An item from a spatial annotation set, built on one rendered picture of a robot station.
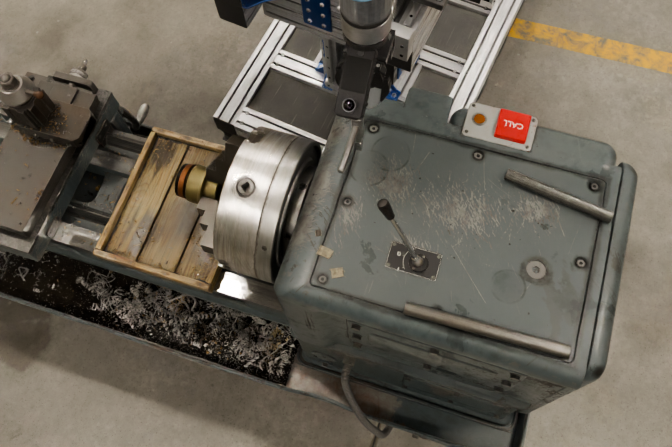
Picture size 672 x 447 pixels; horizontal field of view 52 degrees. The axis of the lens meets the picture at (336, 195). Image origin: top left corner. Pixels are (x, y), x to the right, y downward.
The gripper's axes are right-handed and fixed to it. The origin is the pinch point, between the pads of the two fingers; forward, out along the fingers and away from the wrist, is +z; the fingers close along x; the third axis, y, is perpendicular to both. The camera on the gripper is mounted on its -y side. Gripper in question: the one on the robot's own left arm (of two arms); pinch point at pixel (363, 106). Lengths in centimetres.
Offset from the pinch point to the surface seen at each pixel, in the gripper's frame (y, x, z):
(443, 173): -3.1, -16.4, 12.2
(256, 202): -17.3, 16.4, 14.9
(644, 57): 130, -82, 139
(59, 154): -9, 74, 41
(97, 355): -46, 86, 137
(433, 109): 9.8, -11.3, 12.4
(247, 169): -11.6, 20.1, 13.9
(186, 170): -10.5, 36.5, 26.0
